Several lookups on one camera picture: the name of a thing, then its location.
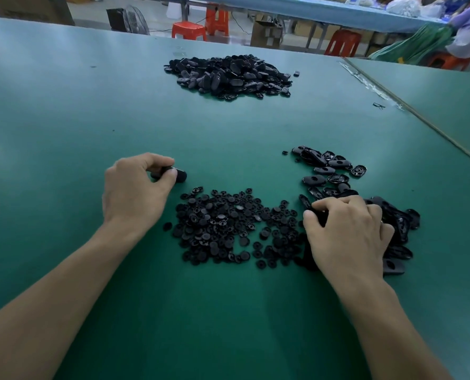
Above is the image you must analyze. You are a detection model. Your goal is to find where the person's left hand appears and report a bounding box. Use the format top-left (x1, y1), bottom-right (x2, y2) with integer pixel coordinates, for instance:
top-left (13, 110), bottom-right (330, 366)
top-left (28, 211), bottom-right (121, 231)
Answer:
top-left (102, 153), bottom-right (178, 234)

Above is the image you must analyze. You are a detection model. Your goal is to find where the pile of small black buttons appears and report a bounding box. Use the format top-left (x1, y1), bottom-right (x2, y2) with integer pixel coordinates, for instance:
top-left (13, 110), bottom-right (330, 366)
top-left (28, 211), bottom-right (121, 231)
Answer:
top-left (162, 186), bottom-right (315, 270)

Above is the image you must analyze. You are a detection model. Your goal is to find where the red plastic stool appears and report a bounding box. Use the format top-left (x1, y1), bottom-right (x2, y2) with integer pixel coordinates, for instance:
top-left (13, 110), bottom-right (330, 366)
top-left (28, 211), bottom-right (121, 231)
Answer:
top-left (205, 5), bottom-right (230, 36)
top-left (324, 29), bottom-right (363, 58)
top-left (171, 21), bottom-right (208, 41)
top-left (425, 53), bottom-right (470, 72)

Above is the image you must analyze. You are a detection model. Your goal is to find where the person's right forearm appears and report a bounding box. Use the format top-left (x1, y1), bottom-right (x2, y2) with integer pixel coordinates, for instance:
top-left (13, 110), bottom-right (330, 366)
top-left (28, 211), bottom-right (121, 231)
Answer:
top-left (338, 277), bottom-right (454, 380)

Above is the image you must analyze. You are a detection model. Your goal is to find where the pile of black oval shells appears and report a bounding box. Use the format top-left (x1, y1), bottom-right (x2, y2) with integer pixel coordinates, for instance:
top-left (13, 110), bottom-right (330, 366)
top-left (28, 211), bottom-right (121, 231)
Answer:
top-left (283, 145), bottom-right (421, 276)

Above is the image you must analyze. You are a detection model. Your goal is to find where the grey floor fan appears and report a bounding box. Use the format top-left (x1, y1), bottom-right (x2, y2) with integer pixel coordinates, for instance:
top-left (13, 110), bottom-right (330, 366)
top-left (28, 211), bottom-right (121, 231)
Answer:
top-left (106, 6), bottom-right (151, 35)

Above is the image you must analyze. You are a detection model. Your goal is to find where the green striped bag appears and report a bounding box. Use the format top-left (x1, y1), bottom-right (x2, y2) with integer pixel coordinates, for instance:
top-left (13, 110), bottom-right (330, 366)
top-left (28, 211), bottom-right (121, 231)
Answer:
top-left (368, 24), bottom-right (454, 65)

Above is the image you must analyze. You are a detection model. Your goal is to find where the person's left forearm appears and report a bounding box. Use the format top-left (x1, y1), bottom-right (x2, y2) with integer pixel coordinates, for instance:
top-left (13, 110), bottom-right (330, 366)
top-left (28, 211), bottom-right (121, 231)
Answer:
top-left (0, 221), bottom-right (137, 380)

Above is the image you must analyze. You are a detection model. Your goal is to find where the person's right hand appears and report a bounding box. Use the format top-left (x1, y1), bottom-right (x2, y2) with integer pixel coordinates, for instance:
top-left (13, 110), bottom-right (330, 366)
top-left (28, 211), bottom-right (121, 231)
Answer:
top-left (302, 195), bottom-right (396, 296)

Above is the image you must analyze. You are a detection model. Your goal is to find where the large brown cardboard box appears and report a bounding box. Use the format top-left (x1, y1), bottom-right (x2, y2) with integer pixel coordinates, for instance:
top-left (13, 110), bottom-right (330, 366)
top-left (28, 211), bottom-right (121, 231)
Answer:
top-left (0, 0), bottom-right (76, 26)

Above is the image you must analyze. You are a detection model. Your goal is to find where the long blue work table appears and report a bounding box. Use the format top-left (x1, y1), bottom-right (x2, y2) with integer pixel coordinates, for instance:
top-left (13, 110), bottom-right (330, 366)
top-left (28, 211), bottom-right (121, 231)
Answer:
top-left (132, 0), bottom-right (450, 35)

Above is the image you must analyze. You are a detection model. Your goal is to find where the small open cardboard box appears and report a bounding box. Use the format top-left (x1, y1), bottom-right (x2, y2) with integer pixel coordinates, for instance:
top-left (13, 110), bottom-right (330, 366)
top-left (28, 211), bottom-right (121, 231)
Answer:
top-left (251, 20), bottom-right (284, 49)

